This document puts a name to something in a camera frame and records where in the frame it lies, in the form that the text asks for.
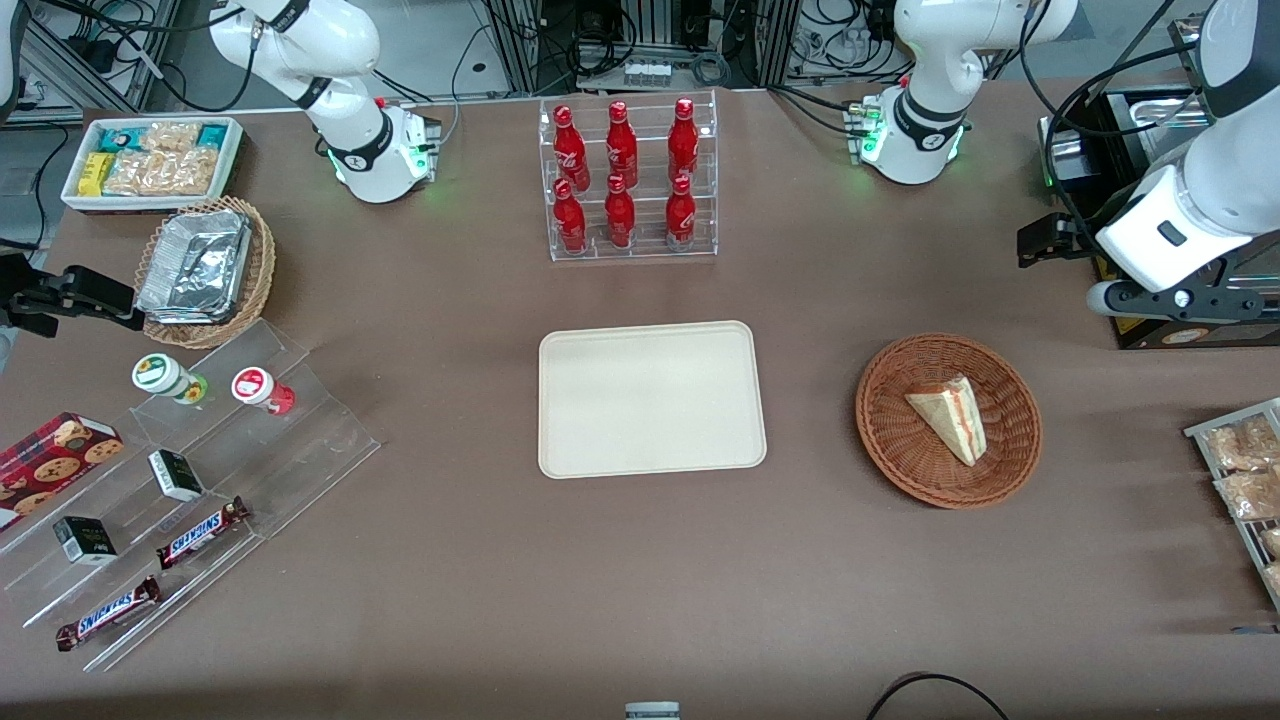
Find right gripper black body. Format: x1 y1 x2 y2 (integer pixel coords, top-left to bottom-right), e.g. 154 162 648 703
0 252 63 303

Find light wicker basket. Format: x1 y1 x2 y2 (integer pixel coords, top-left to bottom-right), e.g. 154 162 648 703
134 196 277 350

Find wrapped triangle sandwich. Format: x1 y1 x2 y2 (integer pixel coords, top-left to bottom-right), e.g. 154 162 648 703
904 374 989 468

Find brown round wicker basket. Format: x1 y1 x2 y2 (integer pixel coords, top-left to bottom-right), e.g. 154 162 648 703
855 332 1044 510

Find beige serving tray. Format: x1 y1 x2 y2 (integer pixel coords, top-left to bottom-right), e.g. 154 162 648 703
537 320 768 480

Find white snack bin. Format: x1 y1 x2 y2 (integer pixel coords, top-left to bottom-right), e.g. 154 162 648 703
61 116 245 214

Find green lid yogurt cup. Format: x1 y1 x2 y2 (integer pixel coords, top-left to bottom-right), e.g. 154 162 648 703
131 353 210 406

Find silver foil packets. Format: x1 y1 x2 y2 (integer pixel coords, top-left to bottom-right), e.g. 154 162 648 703
137 209 252 325

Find black box appliance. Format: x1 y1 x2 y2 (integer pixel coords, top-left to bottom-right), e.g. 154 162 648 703
1038 84 1280 350

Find clear cracker pack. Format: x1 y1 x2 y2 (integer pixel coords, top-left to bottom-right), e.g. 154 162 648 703
160 147 220 197
140 121 202 154
103 150 167 197

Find red tartan cookie box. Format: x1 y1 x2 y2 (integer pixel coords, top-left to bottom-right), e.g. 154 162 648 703
0 411 125 532

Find red lid yogurt cup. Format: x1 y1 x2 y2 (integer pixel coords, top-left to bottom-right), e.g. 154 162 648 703
231 366 297 417

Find small black carton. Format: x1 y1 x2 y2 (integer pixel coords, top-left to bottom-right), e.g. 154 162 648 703
52 515 119 567
147 449 205 503

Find clear acrylic stepped shelf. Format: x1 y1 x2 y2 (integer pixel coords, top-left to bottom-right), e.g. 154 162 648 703
0 320 382 673

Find Snickers bar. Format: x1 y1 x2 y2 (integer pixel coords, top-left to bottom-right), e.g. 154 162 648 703
54 575 162 653
156 496 252 570

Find red cola bottle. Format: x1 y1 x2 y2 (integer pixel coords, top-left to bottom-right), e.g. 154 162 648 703
664 175 698 252
552 104 592 192
603 174 637 249
605 100 640 189
667 97 700 187
552 178 589 255

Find clear acrylic bottle rack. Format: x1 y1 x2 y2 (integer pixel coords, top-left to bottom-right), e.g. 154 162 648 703
539 89 720 264

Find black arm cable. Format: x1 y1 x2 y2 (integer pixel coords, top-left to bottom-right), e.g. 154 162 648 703
1018 0 1233 236

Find grey wire rack tray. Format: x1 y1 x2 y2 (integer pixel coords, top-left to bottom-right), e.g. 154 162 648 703
1184 397 1280 613

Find black looped cable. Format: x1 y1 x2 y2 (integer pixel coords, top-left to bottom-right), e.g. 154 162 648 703
864 671 1012 720

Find aluminium frame rack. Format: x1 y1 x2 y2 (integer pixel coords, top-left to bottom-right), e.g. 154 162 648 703
478 0 803 96

